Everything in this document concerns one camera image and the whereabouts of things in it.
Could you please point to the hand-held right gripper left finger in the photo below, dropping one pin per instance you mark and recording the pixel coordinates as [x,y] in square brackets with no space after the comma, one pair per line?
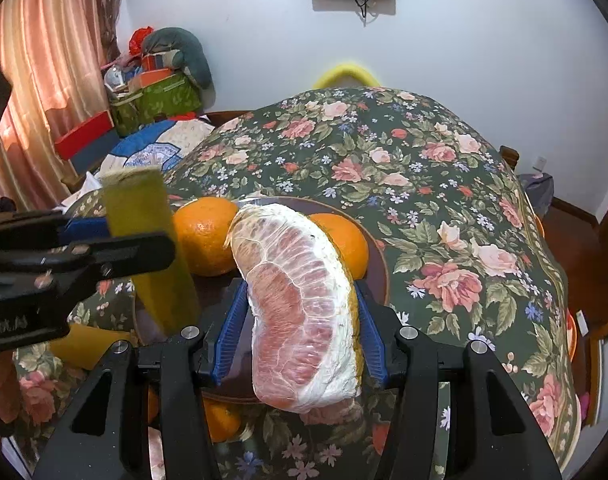
[229,335]

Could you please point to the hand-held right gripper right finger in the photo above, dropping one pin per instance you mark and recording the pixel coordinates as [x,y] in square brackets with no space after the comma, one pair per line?
[374,350]

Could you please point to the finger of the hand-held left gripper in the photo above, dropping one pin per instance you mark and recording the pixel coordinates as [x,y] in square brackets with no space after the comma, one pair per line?
[86,229]
[134,252]

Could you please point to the yellow-green sugarcane piece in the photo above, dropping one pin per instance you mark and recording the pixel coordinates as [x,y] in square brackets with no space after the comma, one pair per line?
[89,350]
[139,205]

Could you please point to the orange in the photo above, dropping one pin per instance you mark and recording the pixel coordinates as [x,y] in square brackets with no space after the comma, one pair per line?
[223,420]
[199,240]
[346,250]

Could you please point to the pink peeled pomelo piece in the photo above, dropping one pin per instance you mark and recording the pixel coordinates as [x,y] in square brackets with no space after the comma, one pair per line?
[294,310]

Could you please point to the dark brown plate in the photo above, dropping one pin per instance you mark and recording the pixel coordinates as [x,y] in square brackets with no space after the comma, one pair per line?
[374,280]

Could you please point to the red flat box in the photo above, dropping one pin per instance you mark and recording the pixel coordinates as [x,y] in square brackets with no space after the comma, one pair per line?
[84,132]

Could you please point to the blue and white quilt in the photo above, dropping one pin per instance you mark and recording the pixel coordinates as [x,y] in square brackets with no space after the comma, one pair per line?
[154,145]

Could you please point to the green floral storage box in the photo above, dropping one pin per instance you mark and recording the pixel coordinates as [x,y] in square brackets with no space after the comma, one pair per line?
[159,102]

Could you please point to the white round object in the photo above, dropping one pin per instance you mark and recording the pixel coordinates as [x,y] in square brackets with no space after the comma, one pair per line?
[114,79]

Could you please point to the orange cardboard box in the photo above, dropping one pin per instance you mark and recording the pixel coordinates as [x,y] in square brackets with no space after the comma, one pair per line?
[156,79]

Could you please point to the pink curtain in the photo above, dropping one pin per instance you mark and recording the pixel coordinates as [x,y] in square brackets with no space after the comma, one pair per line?
[49,60]

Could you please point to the floral blanket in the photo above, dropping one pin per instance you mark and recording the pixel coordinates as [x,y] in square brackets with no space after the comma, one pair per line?
[434,185]

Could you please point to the red plastic bag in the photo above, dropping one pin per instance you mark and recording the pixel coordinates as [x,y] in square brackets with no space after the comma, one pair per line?
[140,39]

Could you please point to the grey plush toy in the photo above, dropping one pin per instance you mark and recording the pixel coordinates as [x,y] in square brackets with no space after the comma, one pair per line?
[184,47]

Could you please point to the grey bag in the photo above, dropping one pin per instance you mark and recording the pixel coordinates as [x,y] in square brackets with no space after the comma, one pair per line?
[536,192]

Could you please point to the white wall socket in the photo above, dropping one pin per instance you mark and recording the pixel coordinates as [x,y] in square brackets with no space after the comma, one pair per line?
[539,163]

